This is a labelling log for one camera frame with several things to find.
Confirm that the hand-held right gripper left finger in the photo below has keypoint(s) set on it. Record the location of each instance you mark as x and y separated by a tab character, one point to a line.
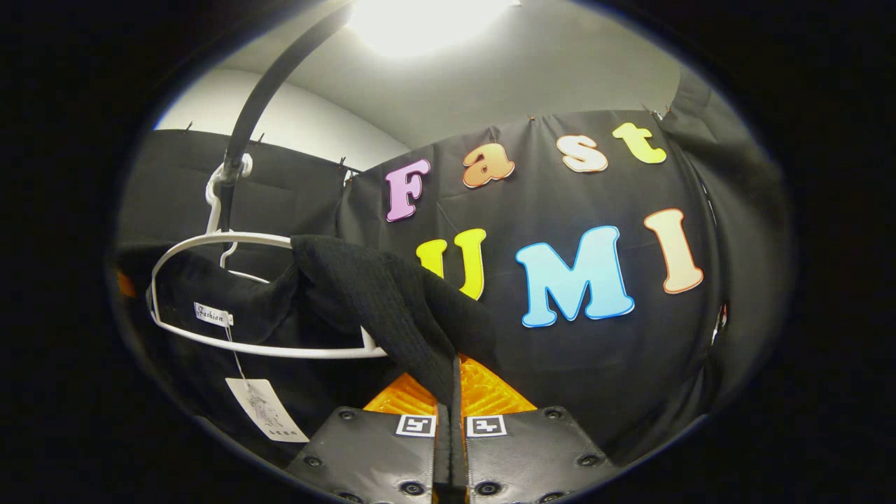
443	448

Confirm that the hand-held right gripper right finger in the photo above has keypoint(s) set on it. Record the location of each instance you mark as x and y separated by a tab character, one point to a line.
462	448

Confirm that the black knit jacket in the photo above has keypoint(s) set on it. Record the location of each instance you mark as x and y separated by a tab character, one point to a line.
392	308

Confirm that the white clothes hanger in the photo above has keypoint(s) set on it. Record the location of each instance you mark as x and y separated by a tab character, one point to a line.
210	241

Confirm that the black clothes rack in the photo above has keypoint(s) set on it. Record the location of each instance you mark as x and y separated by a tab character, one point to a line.
259	98

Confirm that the black backdrop cloth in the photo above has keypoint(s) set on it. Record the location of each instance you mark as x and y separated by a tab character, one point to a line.
560	364

